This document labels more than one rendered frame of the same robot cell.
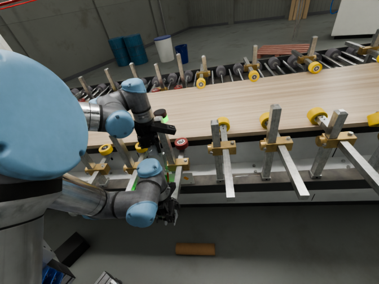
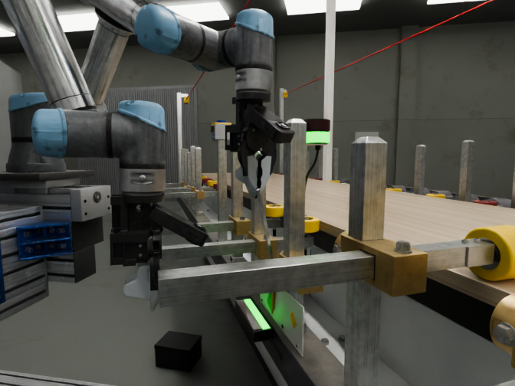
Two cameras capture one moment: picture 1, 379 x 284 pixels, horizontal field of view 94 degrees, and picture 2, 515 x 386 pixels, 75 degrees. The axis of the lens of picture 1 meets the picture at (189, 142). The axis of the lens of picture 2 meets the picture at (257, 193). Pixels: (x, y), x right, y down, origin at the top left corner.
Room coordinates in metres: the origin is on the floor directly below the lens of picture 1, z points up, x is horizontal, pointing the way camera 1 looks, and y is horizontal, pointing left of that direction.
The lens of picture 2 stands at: (0.28, -0.45, 1.09)
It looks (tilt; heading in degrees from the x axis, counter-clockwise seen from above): 6 degrees down; 59
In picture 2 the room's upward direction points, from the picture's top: straight up
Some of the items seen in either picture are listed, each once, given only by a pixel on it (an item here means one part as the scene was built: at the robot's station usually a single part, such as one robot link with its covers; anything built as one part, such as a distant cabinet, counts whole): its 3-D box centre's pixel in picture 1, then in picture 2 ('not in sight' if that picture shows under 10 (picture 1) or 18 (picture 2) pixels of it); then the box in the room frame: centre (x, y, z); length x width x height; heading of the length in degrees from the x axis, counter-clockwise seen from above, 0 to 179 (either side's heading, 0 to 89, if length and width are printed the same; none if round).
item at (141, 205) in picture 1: (139, 203); (77, 134); (0.31, 0.18, 1.12); 0.11 x 0.11 x 0.08; 79
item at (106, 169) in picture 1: (97, 169); (238, 224); (0.81, 0.58, 0.84); 0.13 x 0.06 x 0.05; 77
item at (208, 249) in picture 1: (195, 248); not in sight; (0.56, 0.14, 0.04); 0.30 x 0.08 x 0.08; 77
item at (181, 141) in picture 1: (182, 147); not in sight; (0.82, 0.05, 0.85); 0.08 x 0.08 x 0.11
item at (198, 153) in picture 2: not in sight; (198, 184); (1.04, 1.58, 0.90); 0.03 x 0.03 x 0.48; 77
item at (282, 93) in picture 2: not in sight; (283, 139); (2.41, 2.61, 1.25); 0.09 x 0.08 x 1.10; 77
